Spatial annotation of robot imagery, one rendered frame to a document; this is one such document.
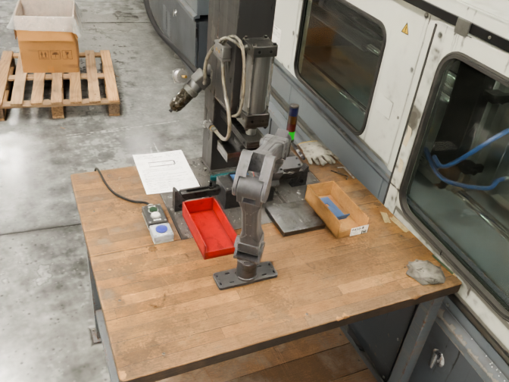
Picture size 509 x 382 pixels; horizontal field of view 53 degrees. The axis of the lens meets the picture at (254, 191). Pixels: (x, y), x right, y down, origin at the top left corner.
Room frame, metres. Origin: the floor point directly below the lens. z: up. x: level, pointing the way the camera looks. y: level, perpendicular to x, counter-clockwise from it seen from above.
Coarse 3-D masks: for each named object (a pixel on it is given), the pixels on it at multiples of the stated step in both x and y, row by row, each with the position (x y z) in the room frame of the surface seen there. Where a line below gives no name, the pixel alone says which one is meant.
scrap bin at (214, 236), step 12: (192, 204) 1.47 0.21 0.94; (204, 204) 1.49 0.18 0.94; (216, 204) 1.48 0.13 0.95; (192, 216) 1.45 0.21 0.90; (204, 216) 1.46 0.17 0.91; (216, 216) 1.47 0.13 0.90; (192, 228) 1.35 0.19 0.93; (204, 228) 1.39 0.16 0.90; (216, 228) 1.40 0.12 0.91; (228, 228) 1.37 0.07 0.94; (204, 240) 1.33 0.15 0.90; (216, 240) 1.34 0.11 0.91; (228, 240) 1.34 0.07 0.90; (204, 252) 1.24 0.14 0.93; (216, 252) 1.26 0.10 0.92; (228, 252) 1.28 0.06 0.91
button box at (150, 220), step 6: (96, 168) 1.70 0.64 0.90; (108, 186) 1.57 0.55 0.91; (114, 192) 1.54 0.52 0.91; (126, 198) 1.51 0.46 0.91; (150, 204) 1.47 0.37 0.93; (156, 204) 1.47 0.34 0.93; (144, 210) 1.42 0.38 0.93; (162, 210) 1.44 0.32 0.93; (144, 216) 1.41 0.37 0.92; (150, 216) 1.39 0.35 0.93; (162, 216) 1.40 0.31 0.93; (150, 222) 1.36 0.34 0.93; (156, 222) 1.37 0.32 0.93; (162, 222) 1.37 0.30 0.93
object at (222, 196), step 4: (220, 188) 1.57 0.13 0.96; (272, 188) 1.61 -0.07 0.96; (220, 192) 1.57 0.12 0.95; (224, 192) 1.53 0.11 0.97; (272, 192) 1.61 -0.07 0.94; (220, 196) 1.56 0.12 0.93; (224, 196) 1.53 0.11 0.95; (228, 196) 1.53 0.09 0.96; (232, 196) 1.54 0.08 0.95; (268, 196) 1.61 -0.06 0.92; (272, 196) 1.61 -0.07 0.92; (220, 200) 1.56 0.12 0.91; (224, 200) 1.53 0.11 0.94; (228, 200) 1.53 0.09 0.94; (232, 200) 1.54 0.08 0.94; (268, 200) 1.61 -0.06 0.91; (272, 200) 1.61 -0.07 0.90; (224, 204) 1.53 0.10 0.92; (228, 204) 1.53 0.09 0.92; (232, 204) 1.54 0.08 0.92; (236, 204) 1.55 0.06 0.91; (224, 208) 1.53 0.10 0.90
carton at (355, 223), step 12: (312, 192) 1.61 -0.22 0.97; (324, 192) 1.68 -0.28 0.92; (336, 192) 1.67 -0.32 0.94; (312, 204) 1.60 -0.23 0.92; (324, 204) 1.53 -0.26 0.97; (336, 204) 1.64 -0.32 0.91; (348, 204) 1.59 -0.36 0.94; (324, 216) 1.52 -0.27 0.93; (348, 216) 1.57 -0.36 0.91; (360, 216) 1.52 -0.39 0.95; (336, 228) 1.44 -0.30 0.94; (348, 228) 1.49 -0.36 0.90; (360, 228) 1.47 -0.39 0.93
